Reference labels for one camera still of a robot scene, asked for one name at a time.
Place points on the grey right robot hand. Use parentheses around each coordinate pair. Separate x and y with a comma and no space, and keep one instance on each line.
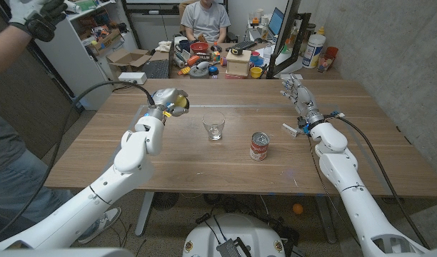
(306,100)

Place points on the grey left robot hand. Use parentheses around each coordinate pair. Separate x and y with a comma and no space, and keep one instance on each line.
(165,100)

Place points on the yellow button black base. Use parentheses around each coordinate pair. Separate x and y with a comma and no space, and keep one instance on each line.
(182,102)

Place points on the standing person's bare forearm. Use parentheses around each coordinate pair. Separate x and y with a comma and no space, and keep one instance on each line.
(4,53)

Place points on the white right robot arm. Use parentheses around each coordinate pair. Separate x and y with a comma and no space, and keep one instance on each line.
(354,200)

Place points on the clear glass cup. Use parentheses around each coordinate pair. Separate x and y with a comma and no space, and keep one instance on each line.
(214,125)

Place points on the blue round button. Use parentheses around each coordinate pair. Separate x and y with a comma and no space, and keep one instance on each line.
(213,70)

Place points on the small yellow cup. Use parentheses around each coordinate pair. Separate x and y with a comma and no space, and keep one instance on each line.
(256,72)

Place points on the red soup can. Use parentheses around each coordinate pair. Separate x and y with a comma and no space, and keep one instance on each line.
(258,148)

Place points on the wooden back desk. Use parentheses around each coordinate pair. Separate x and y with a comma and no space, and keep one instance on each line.
(311,75)

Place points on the large black keyboard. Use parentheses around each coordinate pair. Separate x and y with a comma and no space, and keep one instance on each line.
(156,69)

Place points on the white power strip box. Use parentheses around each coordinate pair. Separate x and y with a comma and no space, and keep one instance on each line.
(132,78)

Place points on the clear glass with items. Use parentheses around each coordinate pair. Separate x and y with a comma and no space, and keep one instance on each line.
(325,63)

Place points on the grey round device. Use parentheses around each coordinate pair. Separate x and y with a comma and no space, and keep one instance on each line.
(199,71)

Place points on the orange toy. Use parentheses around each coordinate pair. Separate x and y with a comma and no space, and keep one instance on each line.
(193,60)

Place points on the white wipes canister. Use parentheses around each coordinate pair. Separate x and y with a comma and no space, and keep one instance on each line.
(313,51)

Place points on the white folded cloth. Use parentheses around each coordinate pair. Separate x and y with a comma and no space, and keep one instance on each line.
(164,46)

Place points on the open cardboard box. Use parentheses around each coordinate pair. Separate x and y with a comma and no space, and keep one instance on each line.
(127,59)

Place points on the dark blue mug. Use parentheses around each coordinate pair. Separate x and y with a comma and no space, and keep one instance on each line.
(183,45)

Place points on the red bowl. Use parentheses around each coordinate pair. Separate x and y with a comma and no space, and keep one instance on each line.
(199,47)

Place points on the black monitor with stand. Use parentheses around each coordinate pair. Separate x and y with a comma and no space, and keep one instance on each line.
(284,32)

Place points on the light wooden box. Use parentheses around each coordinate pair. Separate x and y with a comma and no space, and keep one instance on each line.
(238,64)

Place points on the small black keyboard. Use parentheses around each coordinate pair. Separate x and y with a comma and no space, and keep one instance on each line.
(242,45)

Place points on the open laptop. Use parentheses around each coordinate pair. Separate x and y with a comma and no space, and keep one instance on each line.
(276,21)

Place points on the seated person grey shirt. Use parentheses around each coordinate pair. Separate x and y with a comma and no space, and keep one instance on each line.
(206,21)

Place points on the orange ball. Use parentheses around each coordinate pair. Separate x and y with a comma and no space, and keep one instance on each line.
(298,208)

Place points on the grey table leg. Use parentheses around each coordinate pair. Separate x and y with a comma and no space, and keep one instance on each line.
(144,214)
(324,221)

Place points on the white sneaker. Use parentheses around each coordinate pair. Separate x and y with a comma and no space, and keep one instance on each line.
(109,219)

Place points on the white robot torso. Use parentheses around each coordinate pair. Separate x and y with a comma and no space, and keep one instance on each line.
(236,228)

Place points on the white black teleoperation glove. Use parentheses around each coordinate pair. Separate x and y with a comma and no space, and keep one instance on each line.
(36,19)

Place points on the black finned module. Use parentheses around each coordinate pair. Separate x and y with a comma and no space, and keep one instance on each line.
(228,249)

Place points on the standing person in jeans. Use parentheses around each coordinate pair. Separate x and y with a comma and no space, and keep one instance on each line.
(4,150)

